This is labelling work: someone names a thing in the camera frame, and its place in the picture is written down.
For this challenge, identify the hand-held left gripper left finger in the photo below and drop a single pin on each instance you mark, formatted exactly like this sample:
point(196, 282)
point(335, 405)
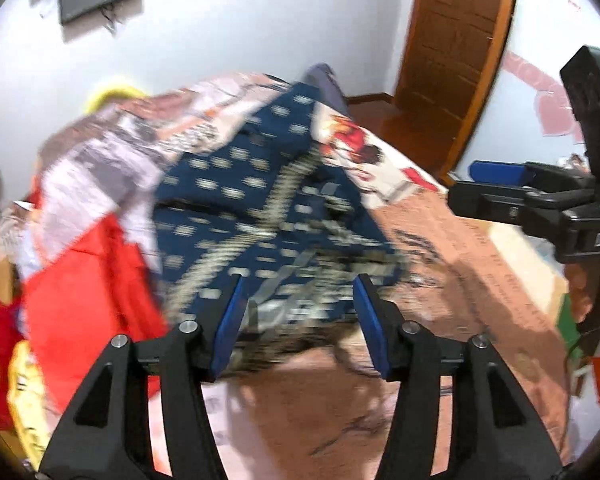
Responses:
point(227, 330)

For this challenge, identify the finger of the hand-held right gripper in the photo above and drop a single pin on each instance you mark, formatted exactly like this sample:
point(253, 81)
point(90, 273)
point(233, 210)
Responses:
point(500, 205)
point(497, 172)

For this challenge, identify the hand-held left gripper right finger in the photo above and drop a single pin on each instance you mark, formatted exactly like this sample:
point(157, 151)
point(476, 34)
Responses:
point(375, 330)

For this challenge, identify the navy patterned garment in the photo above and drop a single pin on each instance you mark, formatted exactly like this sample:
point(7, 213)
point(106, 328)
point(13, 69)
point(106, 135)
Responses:
point(240, 200)

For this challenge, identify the person's right hand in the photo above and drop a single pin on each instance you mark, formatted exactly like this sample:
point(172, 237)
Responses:
point(580, 290)

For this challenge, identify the printed blanket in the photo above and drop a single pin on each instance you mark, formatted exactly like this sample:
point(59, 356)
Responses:
point(480, 280)

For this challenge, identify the wooden door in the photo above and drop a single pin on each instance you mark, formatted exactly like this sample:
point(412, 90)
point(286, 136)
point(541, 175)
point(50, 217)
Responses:
point(450, 60)

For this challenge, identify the red cloth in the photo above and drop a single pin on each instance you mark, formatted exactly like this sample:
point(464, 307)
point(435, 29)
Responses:
point(80, 300)

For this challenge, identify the purple grey bag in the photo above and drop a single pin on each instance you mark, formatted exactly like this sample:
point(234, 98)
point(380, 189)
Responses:
point(325, 82)

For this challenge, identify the yellow printed packaging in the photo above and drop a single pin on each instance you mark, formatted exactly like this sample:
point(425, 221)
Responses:
point(27, 410)

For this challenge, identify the yellow plush toy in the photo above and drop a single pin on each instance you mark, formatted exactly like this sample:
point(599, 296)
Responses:
point(112, 95)

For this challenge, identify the pink wall decal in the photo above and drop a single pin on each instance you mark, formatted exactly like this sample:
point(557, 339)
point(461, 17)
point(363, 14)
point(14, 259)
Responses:
point(550, 105)

